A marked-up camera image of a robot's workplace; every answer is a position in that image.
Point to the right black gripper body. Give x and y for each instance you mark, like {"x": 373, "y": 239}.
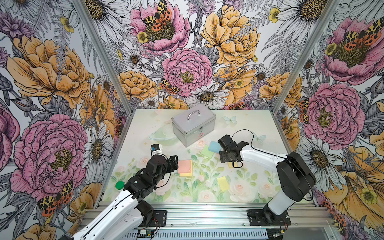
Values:
{"x": 225, "y": 156}

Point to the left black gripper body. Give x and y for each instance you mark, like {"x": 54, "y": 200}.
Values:
{"x": 169, "y": 166}

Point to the blue memo pad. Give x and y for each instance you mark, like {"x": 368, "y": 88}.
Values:
{"x": 214, "y": 147}

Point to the pink and yellow memo pad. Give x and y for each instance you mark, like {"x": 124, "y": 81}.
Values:
{"x": 185, "y": 168}

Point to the torn yellow memo page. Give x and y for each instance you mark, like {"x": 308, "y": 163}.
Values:
{"x": 232, "y": 165}

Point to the green memo pad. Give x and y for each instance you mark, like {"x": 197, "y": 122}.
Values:
{"x": 206, "y": 152}

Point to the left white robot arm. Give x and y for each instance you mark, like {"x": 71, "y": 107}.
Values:
{"x": 129, "y": 210}

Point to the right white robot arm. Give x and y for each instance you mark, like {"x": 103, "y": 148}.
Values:
{"x": 296, "y": 179}

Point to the clear glass bowl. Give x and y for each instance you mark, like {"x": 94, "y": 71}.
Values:
{"x": 164, "y": 136}

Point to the green cap white bottle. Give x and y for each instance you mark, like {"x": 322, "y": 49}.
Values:
{"x": 119, "y": 185}

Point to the silver metal first-aid case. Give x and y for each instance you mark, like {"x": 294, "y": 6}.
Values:
{"x": 193, "y": 124}

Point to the green circuit board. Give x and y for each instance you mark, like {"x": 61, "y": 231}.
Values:
{"x": 145, "y": 234}

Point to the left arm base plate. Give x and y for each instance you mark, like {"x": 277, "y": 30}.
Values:
{"x": 159, "y": 219}

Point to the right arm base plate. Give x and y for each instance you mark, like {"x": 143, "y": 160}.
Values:
{"x": 259, "y": 217}

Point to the aluminium front rail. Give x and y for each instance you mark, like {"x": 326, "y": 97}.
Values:
{"x": 234, "y": 215}

